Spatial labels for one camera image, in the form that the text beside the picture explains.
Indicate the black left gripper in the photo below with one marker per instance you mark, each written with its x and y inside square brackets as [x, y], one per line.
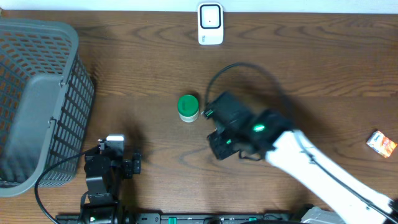
[130, 166]

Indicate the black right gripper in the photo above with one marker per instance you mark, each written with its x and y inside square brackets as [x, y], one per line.
[221, 152]

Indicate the green lid jar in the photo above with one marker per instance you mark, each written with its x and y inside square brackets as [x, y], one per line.
[188, 108]

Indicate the orange small snack box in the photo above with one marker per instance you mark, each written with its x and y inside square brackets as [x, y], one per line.
[381, 144]

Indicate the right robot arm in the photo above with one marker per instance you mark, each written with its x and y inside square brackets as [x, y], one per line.
[271, 137]

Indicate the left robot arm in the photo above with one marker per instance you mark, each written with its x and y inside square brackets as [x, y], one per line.
[103, 191]

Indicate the white barcode scanner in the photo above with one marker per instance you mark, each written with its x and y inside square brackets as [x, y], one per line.
[210, 23]

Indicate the grey plastic basket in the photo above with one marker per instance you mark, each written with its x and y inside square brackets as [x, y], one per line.
[46, 101]

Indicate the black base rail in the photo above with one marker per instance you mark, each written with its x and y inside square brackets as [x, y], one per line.
[307, 214]

